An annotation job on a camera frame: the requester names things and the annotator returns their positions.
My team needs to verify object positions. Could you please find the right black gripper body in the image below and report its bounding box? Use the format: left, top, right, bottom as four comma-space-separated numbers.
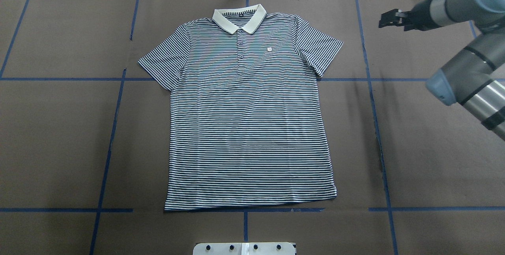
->
395, 9, 425, 31

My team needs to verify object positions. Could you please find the navy white striped polo shirt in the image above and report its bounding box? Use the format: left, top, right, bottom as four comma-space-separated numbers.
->
138, 4, 343, 212

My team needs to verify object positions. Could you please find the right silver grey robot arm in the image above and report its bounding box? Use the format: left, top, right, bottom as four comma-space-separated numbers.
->
378, 0, 505, 139

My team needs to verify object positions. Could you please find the brown paper table cover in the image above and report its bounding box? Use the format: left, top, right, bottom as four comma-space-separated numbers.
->
1, 0, 504, 255

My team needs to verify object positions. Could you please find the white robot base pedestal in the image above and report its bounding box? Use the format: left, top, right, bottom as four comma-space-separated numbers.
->
193, 241, 297, 255

